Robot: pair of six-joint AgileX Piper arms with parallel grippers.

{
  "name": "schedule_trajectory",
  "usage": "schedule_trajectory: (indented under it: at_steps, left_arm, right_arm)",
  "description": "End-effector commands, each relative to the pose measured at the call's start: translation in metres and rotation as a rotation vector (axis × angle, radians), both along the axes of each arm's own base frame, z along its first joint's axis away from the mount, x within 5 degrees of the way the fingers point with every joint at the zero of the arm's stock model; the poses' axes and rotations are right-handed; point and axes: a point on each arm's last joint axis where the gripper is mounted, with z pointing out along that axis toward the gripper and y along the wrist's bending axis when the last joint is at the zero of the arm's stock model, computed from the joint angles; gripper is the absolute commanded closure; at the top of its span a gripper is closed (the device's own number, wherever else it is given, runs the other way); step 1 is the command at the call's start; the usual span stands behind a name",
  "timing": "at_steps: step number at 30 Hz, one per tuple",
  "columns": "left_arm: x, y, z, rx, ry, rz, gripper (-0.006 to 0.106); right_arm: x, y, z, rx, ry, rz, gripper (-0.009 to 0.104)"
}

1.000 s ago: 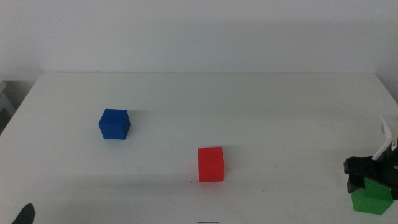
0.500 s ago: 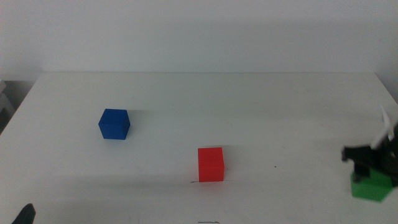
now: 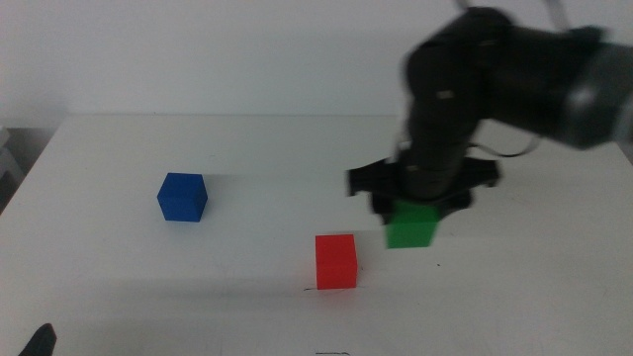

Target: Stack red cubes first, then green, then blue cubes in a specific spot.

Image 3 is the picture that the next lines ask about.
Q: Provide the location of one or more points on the green cube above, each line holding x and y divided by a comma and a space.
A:
413, 227

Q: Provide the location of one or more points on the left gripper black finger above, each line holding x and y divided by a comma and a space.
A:
43, 342

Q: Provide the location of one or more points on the red cube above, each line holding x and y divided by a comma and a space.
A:
336, 262

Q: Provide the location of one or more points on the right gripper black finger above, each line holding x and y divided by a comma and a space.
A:
383, 210
455, 206

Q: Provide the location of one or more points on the right black Piper arm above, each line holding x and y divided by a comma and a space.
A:
544, 74

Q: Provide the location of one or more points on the blue cube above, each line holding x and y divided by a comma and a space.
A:
182, 198

